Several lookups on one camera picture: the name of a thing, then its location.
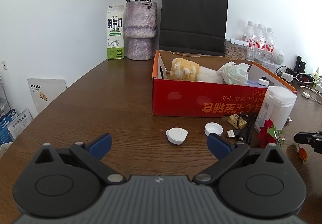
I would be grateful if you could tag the purple fabric pouch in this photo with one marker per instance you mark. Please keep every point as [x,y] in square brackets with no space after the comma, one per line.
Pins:
[253,83]

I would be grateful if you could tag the white green milk carton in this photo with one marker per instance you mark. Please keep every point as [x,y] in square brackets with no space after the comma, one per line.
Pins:
[115,32]

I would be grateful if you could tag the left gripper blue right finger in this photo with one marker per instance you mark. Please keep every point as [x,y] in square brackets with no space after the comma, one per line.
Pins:
[219,146]

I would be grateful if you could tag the small white capped jar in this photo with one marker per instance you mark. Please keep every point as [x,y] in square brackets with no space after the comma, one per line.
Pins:
[213,127]

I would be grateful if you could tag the water bottle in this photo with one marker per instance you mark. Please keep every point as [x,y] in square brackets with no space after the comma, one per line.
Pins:
[270,43]
[249,37]
[259,46]

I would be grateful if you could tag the white leaflet by wall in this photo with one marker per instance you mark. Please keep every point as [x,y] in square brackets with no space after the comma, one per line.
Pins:
[44,91]

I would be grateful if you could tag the water bottle right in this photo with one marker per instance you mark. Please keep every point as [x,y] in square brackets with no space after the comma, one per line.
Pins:
[270,43]

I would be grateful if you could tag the black paper bag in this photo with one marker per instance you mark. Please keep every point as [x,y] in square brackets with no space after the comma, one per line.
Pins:
[193,26]

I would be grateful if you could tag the large white bottle cap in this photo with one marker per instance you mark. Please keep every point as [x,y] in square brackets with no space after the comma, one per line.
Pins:
[263,82]

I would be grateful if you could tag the white tissue sheet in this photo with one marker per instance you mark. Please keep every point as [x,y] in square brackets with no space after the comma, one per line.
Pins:
[232,67]

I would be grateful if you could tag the water bottle left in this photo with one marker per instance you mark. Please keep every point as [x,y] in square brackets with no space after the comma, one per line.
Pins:
[249,37]

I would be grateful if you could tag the red cardboard box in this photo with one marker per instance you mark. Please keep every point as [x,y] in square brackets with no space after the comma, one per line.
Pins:
[199,99]

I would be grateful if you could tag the white round speaker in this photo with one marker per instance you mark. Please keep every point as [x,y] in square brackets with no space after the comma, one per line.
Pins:
[277,57]

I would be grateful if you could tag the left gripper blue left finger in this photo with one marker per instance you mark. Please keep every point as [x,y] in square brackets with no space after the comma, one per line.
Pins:
[100,146]

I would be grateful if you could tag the white power adapter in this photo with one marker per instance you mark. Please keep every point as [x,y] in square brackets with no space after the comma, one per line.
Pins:
[287,77]

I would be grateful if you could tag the yellow white plush toy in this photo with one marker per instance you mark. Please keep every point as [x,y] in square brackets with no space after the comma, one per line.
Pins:
[185,70]

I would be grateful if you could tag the plastic bag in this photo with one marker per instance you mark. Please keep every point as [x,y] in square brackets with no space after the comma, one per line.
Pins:
[233,78]

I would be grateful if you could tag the purple ceramic vase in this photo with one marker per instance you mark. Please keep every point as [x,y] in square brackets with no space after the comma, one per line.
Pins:
[140,28]

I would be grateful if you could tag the water bottle middle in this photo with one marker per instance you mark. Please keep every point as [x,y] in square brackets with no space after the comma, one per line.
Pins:
[259,46]

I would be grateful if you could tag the cotton swab box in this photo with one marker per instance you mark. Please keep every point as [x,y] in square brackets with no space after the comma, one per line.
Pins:
[277,106]

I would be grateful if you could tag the clear seed container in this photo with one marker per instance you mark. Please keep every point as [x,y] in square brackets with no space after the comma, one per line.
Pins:
[235,49]

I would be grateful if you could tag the red flower ornament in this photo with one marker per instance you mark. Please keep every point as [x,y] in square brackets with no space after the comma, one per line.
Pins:
[269,133]

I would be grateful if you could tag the small white lid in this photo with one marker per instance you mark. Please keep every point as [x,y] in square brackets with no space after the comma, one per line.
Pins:
[176,135]

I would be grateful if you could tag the small yellow packet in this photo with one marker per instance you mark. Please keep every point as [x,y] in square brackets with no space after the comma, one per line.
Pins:
[237,121]

